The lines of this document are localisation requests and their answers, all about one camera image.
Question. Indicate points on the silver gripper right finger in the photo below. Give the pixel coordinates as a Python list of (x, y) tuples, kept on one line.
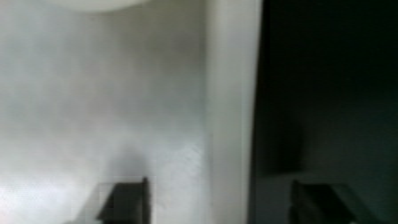
[(326, 204)]

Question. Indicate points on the white desk top tray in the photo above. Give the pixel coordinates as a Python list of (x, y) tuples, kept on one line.
[(127, 98)]

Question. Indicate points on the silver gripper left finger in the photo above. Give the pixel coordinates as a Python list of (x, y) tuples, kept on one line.
[(127, 207)]

